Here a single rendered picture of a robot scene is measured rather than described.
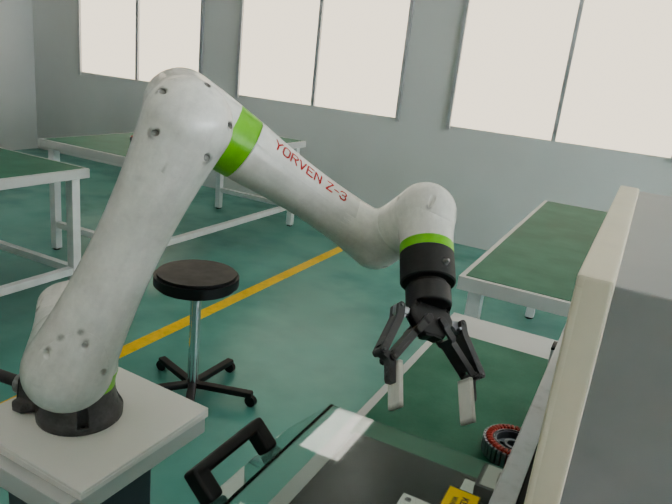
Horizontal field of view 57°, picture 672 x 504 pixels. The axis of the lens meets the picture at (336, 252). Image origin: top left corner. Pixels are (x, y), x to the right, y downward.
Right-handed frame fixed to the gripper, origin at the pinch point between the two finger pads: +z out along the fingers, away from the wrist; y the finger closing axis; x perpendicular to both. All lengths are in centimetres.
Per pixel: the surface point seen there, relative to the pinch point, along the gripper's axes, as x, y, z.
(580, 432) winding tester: 45, 25, 15
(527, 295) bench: -60, -92, -67
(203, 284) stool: -138, -3, -77
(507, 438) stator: -16.3, -31.6, -3.0
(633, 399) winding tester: 49, 24, 14
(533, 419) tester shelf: 29.5, 11.6, 9.2
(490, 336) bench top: -45, -58, -39
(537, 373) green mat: -30, -57, -25
